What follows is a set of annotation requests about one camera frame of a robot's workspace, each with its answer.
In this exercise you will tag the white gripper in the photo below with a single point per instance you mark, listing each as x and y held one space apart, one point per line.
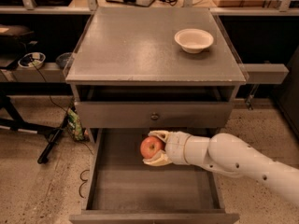
175 147

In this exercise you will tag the red apple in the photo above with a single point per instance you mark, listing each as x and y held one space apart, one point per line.
150 146

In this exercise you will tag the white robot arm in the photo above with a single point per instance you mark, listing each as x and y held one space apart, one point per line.
222 154

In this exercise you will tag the round metal drawer knob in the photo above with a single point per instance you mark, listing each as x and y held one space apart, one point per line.
154 116

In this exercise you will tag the open grey middle drawer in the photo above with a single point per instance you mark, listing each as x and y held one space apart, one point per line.
123 190

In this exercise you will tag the closed grey top drawer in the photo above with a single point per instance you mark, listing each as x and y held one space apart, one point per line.
137 114

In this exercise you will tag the grey cabinet with counter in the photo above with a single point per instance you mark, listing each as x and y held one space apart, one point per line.
130 55

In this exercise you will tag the green snack bag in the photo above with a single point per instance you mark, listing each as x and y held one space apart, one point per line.
74 125

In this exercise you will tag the dark bowl on shelf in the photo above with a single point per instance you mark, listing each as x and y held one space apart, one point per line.
64 59

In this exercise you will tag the white bowl with items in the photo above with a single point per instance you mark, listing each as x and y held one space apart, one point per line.
33 60

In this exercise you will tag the black stand leg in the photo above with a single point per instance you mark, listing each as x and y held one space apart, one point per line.
18 124

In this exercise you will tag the black bag on shelf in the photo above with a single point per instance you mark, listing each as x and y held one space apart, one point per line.
15 38

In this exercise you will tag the grey shelf rail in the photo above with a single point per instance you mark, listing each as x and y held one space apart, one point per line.
49 72

